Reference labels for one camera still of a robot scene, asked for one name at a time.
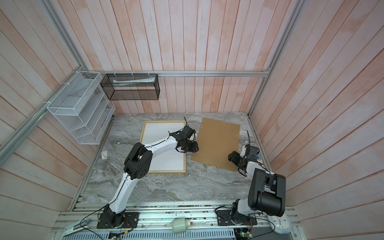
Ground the white cylindrical device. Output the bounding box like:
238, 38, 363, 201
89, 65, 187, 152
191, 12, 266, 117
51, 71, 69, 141
172, 218, 193, 234

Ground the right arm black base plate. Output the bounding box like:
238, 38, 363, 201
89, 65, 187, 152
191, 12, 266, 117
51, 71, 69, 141
215, 209, 258, 226

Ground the wooden backing board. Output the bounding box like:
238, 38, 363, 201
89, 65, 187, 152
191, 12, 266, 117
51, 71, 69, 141
191, 118, 241, 172

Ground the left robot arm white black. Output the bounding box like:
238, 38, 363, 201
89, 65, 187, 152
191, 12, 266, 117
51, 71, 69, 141
104, 125, 199, 215

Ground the paper in black basket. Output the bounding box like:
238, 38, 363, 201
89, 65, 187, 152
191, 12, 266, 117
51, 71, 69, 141
112, 77, 156, 88

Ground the white wire mesh shelf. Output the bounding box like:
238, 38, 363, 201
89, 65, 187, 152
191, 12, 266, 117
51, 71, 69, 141
47, 72, 115, 145

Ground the autumn forest photo print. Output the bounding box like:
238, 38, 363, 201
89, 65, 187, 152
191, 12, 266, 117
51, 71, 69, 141
140, 122, 185, 172

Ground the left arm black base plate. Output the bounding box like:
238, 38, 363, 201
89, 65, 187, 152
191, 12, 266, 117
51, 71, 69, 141
97, 212, 140, 229

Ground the black wire mesh basket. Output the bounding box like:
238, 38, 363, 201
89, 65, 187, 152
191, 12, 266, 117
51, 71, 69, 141
101, 73, 161, 101

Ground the small white tag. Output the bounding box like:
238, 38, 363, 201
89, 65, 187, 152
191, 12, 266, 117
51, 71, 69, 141
102, 151, 108, 160

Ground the light wooden picture frame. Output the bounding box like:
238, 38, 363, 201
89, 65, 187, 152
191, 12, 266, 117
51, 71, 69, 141
138, 119, 187, 175

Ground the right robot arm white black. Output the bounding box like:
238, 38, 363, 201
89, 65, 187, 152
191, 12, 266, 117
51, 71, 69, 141
228, 144, 286, 219

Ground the white wall clock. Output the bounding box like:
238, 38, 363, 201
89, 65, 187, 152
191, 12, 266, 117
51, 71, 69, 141
267, 214, 292, 235

